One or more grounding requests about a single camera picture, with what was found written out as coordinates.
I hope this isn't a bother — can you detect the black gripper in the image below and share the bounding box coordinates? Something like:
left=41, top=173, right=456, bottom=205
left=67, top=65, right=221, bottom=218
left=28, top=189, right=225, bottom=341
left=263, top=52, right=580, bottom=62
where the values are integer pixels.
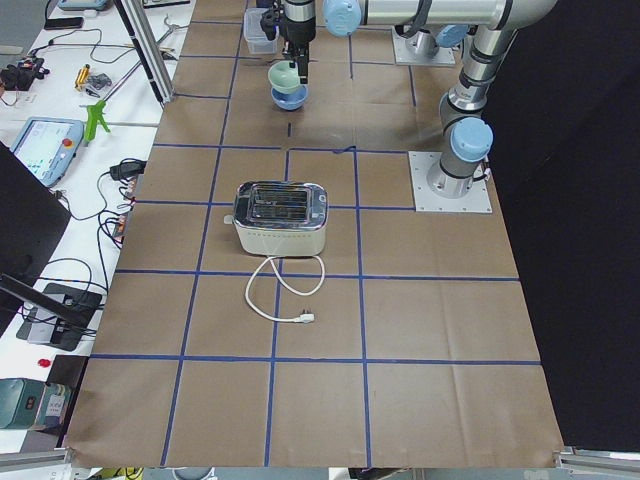
left=260, top=0, right=316, bottom=84

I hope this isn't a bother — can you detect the green bowl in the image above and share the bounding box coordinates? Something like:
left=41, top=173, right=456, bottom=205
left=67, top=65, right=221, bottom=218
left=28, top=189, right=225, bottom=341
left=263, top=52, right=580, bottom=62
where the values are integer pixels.
left=267, top=60, right=301, bottom=94

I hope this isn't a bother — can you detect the blue bowl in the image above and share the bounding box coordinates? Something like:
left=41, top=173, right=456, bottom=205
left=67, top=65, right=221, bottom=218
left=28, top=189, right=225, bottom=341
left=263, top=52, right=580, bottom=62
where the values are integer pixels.
left=271, top=85, right=309, bottom=111

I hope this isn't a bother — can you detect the clear plastic container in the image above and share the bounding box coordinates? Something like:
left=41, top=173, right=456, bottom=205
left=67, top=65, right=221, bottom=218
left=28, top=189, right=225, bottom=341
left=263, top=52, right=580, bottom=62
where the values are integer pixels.
left=243, top=8, right=278, bottom=55

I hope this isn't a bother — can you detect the white toaster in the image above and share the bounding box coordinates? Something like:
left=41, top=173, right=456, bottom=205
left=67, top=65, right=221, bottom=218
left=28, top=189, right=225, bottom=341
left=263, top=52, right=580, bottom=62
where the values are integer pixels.
left=224, top=181, right=328, bottom=257

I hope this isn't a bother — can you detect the black power adapter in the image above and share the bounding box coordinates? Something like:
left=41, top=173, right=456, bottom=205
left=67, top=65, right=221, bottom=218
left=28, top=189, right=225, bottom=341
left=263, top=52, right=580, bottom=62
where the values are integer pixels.
left=109, top=158, right=147, bottom=181

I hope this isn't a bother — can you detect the metal stand with green clamp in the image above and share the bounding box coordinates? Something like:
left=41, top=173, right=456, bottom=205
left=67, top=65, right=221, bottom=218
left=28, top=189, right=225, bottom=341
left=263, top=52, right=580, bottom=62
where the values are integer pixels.
left=84, top=16, right=184, bottom=144

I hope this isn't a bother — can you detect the yellow screwdriver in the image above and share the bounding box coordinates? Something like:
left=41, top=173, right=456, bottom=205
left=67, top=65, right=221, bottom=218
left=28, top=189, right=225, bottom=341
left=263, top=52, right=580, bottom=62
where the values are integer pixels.
left=74, top=64, right=90, bottom=91

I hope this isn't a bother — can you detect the black smartphone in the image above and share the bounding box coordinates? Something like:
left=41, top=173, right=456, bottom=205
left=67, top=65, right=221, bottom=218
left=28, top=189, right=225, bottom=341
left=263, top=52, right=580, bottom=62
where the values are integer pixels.
left=44, top=17, right=84, bottom=31

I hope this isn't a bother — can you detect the blue teach pendant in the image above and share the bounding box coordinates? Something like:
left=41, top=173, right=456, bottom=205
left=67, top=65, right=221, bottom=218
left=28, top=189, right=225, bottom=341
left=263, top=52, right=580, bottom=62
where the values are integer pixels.
left=10, top=116, right=84, bottom=187

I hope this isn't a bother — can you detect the black monitor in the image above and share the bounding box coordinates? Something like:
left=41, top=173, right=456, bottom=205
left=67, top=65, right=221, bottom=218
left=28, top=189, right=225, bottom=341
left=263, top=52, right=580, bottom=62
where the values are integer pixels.
left=1, top=145, right=70, bottom=331

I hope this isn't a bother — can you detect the green box device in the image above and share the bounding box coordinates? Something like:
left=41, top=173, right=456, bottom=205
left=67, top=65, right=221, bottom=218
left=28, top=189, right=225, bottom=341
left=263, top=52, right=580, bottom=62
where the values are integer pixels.
left=1, top=378, right=72, bottom=430

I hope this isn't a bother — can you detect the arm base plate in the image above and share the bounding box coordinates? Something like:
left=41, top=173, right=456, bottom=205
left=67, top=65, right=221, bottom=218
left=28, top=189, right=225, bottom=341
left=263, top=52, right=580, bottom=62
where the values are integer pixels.
left=408, top=151, right=492, bottom=214
left=391, top=28, right=456, bottom=67

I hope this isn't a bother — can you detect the aluminium frame post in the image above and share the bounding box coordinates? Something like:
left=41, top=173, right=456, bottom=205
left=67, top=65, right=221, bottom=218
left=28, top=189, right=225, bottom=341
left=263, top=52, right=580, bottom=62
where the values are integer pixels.
left=113, top=0, right=174, bottom=105

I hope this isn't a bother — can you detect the white toaster power cord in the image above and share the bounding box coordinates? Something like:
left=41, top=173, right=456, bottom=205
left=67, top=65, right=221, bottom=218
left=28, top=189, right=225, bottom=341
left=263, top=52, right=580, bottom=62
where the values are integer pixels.
left=244, top=254, right=327, bottom=325

